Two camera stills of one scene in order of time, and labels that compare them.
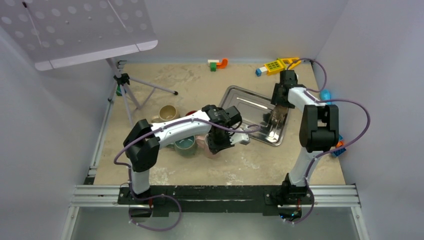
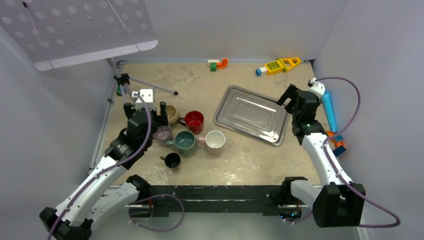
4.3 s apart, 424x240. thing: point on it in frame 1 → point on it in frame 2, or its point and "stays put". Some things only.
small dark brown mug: x=279 y=113 → x=172 y=160
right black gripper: x=276 y=99 → x=291 y=93
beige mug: x=167 y=113 stays put
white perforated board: x=55 y=33 stays put
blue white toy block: x=259 y=71 stays put
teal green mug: x=185 y=146 stays put
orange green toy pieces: x=215 y=63 stays put
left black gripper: x=215 y=148 → x=159 y=118
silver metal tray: x=250 y=107 stays put
